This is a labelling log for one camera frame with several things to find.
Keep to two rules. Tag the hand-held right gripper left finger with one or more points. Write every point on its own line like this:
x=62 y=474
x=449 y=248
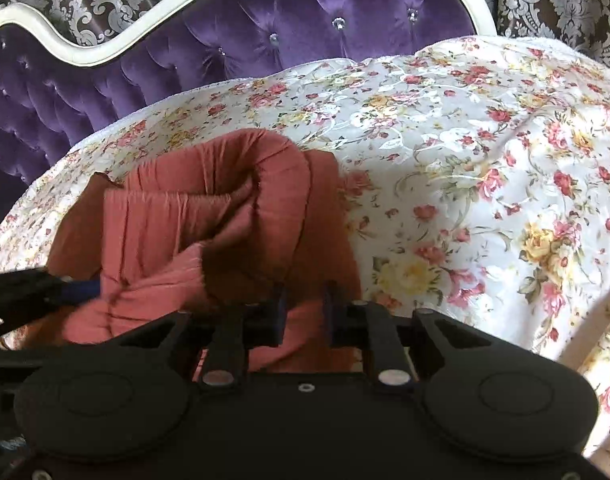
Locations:
x=280 y=312

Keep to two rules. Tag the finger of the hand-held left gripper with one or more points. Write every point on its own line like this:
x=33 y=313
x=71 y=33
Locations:
x=80 y=291

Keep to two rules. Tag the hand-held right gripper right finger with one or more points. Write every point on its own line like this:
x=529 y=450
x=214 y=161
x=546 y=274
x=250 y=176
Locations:
x=330 y=312

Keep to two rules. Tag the rust red pants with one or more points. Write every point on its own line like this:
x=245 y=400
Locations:
x=210 y=200

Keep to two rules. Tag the floral bedsheet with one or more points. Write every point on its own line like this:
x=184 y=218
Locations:
x=460 y=160

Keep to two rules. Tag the purple tufted headboard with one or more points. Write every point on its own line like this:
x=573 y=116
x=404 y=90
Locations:
x=285 y=10

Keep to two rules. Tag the damask patterned curtain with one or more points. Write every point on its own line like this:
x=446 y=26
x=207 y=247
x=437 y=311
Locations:
x=560 y=0

